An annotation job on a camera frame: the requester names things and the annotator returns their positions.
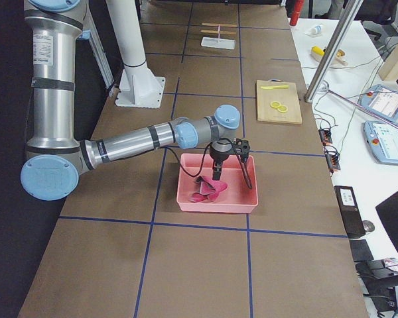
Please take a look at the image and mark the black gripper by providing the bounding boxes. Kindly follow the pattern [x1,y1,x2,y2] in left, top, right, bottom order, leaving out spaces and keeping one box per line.
[210,138,233,181]

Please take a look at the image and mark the pink microfiber cloth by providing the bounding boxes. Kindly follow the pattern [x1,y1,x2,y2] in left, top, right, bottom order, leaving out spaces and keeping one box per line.
[189,176,228,203]

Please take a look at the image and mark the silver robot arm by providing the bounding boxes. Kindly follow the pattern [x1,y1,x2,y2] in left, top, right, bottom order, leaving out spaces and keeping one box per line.
[21,1,240,201]

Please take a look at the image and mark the pink plastic bin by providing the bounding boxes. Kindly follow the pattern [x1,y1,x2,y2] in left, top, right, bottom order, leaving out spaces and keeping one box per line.
[176,153,258,213]

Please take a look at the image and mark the lemon slice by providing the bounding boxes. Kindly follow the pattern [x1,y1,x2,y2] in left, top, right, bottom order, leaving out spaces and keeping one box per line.
[270,101,282,109]
[277,105,288,113]

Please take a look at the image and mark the bamboo cutting board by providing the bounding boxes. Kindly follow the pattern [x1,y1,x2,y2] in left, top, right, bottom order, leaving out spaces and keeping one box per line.
[256,80,302,125]

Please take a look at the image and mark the yellow plastic knife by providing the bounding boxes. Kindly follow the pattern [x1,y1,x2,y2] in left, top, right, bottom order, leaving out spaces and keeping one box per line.
[260,84,289,90]

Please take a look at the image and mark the white rack tray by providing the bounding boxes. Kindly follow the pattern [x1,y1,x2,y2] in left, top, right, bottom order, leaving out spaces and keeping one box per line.
[201,36,235,50]

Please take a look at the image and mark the black power box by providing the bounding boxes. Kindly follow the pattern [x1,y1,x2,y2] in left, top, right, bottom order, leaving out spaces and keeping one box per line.
[334,185,365,239]

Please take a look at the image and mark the wooden rack dowel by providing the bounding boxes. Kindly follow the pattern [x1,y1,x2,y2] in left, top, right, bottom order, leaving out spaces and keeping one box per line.
[200,29,237,35]
[202,23,237,28]

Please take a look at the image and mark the teach pendant tablet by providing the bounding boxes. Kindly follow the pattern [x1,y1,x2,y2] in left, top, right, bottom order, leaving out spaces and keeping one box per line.
[358,84,398,122]
[363,121,398,166]

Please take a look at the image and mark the red fire extinguisher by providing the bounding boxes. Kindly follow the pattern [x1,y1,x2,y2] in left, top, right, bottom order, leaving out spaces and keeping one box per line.
[289,0,304,26]

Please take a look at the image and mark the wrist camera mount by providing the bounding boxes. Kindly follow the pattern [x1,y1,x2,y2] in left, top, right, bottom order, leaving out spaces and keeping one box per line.
[233,138,250,164]

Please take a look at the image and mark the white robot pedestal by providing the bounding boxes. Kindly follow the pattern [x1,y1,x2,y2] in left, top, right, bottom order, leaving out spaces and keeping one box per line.
[106,0,166,109]

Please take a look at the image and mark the aluminium frame post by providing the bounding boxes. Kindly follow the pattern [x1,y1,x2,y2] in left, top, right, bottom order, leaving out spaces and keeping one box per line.
[304,0,363,103]

